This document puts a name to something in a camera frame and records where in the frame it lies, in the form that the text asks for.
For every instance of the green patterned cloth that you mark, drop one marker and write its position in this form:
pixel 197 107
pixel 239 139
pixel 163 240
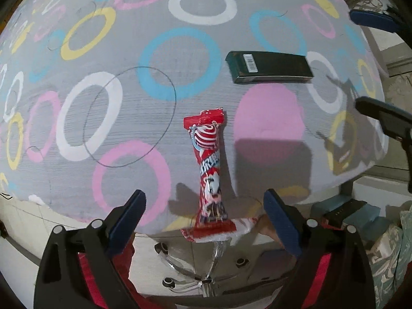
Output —
pixel 386 264

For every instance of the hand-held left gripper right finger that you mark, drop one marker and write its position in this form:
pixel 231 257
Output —
pixel 280 225

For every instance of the dark green box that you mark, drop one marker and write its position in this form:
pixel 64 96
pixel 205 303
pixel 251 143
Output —
pixel 273 67

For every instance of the white red-print plastic bag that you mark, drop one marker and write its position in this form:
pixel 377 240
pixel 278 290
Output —
pixel 244 223

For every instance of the red candy wrapper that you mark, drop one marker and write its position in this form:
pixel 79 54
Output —
pixel 206 141

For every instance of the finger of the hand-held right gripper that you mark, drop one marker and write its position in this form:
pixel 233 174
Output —
pixel 386 116
pixel 373 19

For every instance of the blue box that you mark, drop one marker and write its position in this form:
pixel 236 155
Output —
pixel 370 212

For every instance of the black box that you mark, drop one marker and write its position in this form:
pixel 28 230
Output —
pixel 344 212

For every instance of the chair base with casters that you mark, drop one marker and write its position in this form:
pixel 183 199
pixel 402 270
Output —
pixel 206 283

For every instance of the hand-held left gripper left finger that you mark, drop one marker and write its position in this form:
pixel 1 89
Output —
pixel 128 219

